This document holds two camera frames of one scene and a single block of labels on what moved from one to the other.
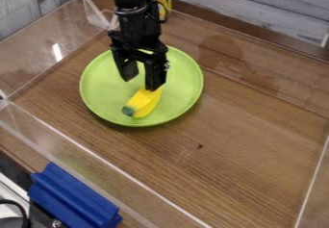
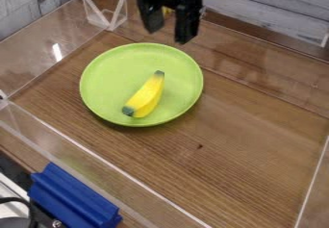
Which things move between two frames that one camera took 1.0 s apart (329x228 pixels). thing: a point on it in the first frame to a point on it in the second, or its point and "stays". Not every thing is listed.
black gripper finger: [155, 65] to [186, 21]
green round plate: [107, 91] stays
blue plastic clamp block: [67, 196] stays
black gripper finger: [125, 64] to [151, 11]
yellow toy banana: [143, 103] stays
